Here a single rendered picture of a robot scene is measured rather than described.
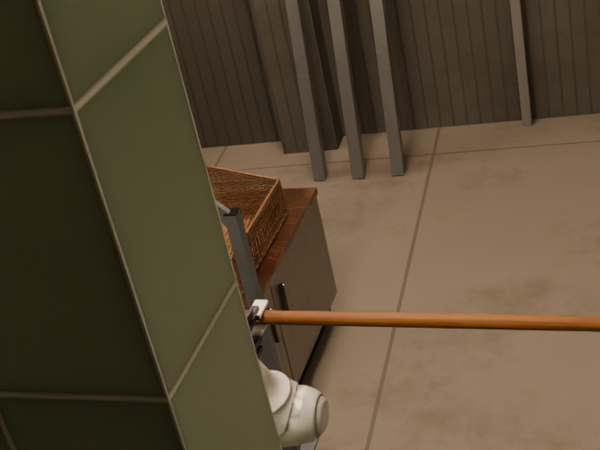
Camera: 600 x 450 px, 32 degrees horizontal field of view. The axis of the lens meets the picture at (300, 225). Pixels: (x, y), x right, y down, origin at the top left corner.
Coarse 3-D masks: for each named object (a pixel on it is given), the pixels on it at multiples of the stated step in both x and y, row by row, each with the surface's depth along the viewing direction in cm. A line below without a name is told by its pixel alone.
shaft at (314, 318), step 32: (288, 320) 219; (320, 320) 217; (352, 320) 214; (384, 320) 212; (416, 320) 210; (448, 320) 208; (480, 320) 206; (512, 320) 204; (544, 320) 202; (576, 320) 200
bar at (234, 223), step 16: (224, 208) 315; (240, 208) 317; (224, 224) 319; (240, 224) 317; (240, 240) 318; (240, 256) 321; (240, 272) 324; (256, 288) 327; (272, 352) 339; (272, 368) 341; (288, 448) 359; (304, 448) 360
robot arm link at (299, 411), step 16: (272, 384) 183; (288, 384) 186; (272, 400) 183; (288, 400) 184; (304, 400) 184; (320, 400) 186; (288, 416) 184; (304, 416) 184; (320, 416) 185; (288, 432) 184; (304, 432) 184; (320, 432) 186
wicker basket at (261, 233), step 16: (224, 176) 384; (240, 176) 382; (256, 176) 380; (240, 192) 386; (256, 192) 384; (272, 192) 371; (256, 208) 387; (272, 208) 372; (256, 224) 356; (272, 224) 372; (256, 240) 358; (272, 240) 370; (256, 256) 357; (240, 288) 343
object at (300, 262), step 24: (264, 192) 406; (288, 192) 402; (312, 192) 398; (288, 216) 385; (312, 216) 397; (288, 240) 370; (312, 240) 397; (264, 264) 359; (288, 264) 371; (312, 264) 396; (264, 288) 347; (288, 288) 371; (312, 288) 395; (336, 288) 422; (288, 336) 369; (312, 336) 394; (288, 360) 369
